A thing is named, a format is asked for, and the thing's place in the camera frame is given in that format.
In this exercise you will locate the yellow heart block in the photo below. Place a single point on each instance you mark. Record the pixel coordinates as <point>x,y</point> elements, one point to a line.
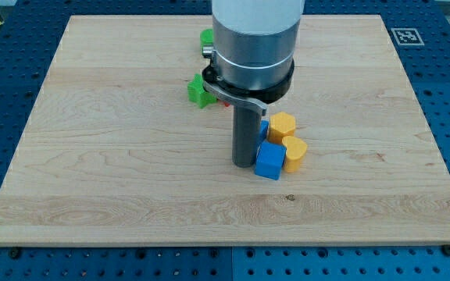
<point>296,150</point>

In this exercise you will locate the blue cube block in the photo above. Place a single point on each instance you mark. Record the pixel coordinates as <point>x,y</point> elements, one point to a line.
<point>270,160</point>

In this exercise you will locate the blue heart block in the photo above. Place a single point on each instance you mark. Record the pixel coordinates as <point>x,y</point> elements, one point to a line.
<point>263,132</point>

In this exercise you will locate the wooden board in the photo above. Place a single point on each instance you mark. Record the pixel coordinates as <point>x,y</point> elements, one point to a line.
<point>115,155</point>

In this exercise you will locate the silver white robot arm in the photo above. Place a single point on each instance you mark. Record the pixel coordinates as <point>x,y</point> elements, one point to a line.
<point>254,40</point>

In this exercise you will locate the green cylinder block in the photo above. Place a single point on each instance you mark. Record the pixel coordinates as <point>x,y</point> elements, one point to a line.
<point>206,41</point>

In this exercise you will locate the white fiducial marker tag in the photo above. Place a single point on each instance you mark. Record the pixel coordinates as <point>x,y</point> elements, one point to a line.
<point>405,36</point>

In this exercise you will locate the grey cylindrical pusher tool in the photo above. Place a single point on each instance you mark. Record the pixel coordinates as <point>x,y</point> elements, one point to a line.
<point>246,127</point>

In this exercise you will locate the green star block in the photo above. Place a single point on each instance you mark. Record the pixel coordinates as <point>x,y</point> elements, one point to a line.
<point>197,94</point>

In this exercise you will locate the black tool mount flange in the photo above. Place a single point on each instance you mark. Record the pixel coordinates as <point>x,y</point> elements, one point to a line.
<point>253,100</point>

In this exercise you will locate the yellow hexagon block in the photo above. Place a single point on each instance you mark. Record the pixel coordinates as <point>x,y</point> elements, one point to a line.
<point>281,125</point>

